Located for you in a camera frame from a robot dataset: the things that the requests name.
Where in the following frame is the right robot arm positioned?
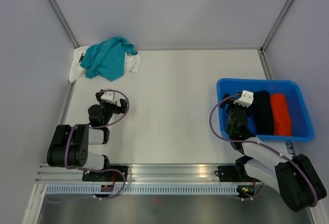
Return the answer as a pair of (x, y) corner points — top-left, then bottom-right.
(220, 91), (327, 212)

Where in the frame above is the aluminium mounting rail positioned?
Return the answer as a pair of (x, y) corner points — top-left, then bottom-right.
(35, 163), (234, 184)

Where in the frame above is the white t-shirt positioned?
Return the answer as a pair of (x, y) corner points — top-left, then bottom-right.
(68, 46), (143, 83)

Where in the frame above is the left aluminium frame post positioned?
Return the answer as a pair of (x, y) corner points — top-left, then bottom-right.
(47, 0), (80, 48)

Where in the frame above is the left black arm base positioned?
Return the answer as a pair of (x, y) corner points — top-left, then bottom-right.
(82, 165), (129, 182)

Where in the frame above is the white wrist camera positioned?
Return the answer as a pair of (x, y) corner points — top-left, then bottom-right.
(100, 90), (115, 103)
(233, 90), (254, 108)

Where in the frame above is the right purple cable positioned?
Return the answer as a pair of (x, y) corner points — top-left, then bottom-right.
(209, 92), (318, 207)

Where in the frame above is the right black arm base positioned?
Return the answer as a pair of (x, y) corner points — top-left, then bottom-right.
(214, 165), (254, 183)

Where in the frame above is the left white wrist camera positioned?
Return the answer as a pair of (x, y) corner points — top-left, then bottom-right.
(100, 90), (115, 103)

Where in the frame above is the rolled black t-shirt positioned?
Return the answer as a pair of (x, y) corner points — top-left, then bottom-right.
(253, 90), (274, 136)

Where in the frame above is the white slotted cable duct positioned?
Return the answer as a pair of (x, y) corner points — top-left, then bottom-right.
(46, 184), (238, 195)

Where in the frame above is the aluminium frame post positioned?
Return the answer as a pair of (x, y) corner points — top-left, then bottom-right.
(47, 0), (80, 48)
(260, 0), (295, 54)

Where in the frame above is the rolled orange t-shirt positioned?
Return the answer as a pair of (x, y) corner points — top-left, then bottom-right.
(270, 94), (293, 137)

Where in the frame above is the blue plastic bin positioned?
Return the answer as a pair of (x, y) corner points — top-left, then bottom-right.
(216, 78), (314, 142)

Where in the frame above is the right aluminium frame post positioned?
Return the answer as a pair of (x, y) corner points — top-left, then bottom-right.
(260, 0), (295, 54)

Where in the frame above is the purple cable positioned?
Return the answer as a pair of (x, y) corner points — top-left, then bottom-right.
(209, 92), (318, 207)
(45, 89), (131, 204)

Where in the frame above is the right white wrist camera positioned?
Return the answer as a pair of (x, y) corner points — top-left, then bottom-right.
(233, 90), (254, 108)

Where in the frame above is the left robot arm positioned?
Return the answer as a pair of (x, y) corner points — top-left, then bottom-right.
(46, 89), (130, 181)

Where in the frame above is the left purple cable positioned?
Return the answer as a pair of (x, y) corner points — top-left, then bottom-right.
(45, 89), (131, 204)

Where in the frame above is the teal t-shirt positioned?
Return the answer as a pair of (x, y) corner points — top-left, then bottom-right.
(80, 37), (138, 81)

